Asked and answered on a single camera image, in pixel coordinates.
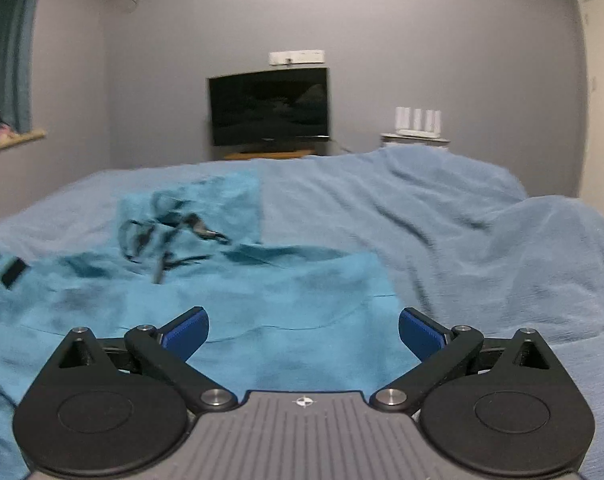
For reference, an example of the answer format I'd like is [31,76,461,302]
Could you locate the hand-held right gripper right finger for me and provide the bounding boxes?
[371,307,564,416]

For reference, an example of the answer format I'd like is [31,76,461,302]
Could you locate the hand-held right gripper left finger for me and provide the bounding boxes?
[46,306,238,414]

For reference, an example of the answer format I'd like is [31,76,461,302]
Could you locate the teal garment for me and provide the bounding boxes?
[0,172,398,480]

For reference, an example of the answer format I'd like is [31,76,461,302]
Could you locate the light blue blanket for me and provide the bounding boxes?
[0,145,604,480]

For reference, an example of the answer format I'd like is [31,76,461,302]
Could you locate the white side table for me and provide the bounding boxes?
[380,133,451,151]

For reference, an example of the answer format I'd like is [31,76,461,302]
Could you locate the wooden television stand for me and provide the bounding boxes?
[224,148,315,161]

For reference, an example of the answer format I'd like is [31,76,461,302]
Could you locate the white router with antennas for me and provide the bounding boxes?
[394,106,444,138]

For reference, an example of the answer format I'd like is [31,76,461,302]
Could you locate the black television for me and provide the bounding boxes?
[207,67,331,147]

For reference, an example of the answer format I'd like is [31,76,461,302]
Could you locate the wooden window sill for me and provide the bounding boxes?
[0,129,48,154]

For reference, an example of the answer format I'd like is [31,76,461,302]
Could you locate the white door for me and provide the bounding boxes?
[576,0,604,207]

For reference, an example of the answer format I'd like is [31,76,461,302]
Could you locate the teal curtain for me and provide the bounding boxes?
[0,0,47,132]

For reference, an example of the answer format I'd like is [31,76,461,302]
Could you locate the white wall power strip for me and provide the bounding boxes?
[269,49,326,66]

